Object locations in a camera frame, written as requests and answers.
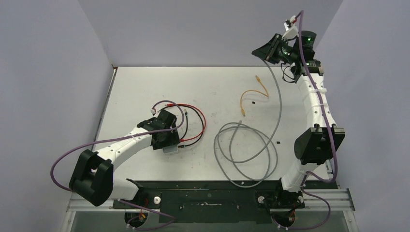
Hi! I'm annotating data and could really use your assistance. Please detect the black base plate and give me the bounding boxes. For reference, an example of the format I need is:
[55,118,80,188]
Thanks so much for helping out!
[113,180,308,223]

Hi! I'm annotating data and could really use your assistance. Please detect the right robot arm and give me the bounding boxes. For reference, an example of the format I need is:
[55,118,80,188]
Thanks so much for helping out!
[252,30,345,207]

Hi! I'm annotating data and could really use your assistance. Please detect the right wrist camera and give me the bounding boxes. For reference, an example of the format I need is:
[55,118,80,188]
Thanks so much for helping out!
[282,15,298,41]

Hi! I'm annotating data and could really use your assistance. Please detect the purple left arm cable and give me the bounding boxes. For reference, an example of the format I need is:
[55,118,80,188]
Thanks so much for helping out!
[50,100,186,231]

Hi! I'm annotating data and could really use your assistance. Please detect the red ethernet cable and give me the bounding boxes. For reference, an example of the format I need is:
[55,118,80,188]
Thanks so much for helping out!
[163,103,207,143]

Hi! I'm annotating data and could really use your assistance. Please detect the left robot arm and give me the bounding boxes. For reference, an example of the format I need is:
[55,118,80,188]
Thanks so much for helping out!
[69,110,180,208]

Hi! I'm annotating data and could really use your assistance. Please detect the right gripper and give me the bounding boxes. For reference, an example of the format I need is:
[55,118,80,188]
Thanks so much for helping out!
[250,34,297,65]

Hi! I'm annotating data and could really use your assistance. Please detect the yellow ethernet cable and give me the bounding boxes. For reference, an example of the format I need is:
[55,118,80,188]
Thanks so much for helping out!
[240,75,270,116]

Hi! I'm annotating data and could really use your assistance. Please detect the grey ethernet cable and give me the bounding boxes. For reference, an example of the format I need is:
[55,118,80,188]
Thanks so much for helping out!
[213,59,283,189]

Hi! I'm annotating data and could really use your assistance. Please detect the white network switch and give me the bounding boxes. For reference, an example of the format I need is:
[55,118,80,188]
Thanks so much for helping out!
[162,145,179,155]

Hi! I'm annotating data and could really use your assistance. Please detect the aluminium rail frame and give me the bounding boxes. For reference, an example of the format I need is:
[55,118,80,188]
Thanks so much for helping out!
[66,188,355,213]

